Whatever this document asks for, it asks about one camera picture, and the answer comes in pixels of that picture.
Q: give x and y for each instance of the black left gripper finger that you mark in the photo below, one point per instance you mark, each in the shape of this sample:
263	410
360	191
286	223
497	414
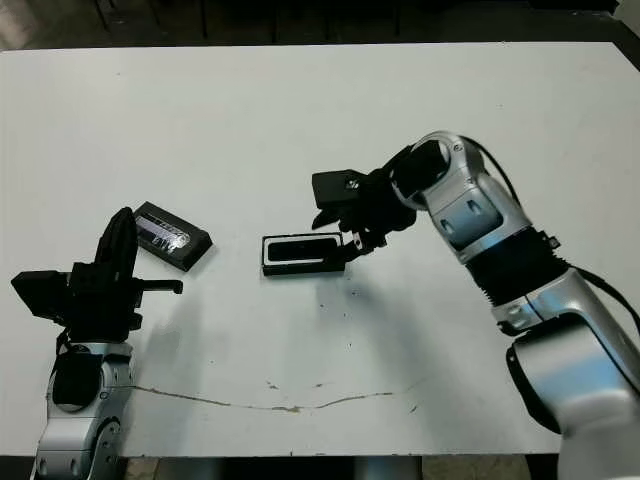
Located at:
127	245
109	245

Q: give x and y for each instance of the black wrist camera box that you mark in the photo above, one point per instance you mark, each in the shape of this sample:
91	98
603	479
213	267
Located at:
335	187
40	297

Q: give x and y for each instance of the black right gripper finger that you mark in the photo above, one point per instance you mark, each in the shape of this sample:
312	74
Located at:
329	218
351	252

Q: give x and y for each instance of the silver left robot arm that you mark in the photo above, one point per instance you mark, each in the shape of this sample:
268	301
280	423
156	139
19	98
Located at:
75	440

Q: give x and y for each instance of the grey robot right leg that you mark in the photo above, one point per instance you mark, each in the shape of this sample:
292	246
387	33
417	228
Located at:
390	465

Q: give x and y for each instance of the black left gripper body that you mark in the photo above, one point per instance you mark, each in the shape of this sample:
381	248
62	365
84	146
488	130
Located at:
100	310

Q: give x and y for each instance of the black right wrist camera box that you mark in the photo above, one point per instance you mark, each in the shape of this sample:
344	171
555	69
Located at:
335	187

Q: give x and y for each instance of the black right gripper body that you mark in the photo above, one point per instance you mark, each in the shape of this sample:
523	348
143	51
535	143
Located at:
380	210

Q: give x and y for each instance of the black box lid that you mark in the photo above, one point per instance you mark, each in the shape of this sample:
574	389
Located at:
175	240

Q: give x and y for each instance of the black box base white insert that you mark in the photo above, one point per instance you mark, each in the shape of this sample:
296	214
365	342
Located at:
300	271

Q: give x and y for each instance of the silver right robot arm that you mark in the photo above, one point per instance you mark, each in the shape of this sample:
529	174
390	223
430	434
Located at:
470	210

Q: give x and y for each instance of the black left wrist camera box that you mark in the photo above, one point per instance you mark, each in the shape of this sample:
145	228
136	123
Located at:
40	297

